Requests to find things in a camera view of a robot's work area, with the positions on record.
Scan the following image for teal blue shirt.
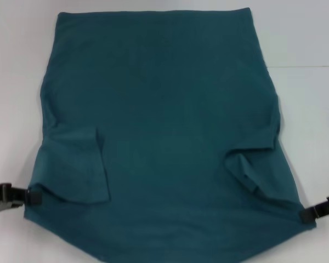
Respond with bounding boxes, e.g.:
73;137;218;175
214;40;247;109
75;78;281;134
23;7;317;263

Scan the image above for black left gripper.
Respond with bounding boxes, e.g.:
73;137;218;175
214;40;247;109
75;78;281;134
0;182;42;217

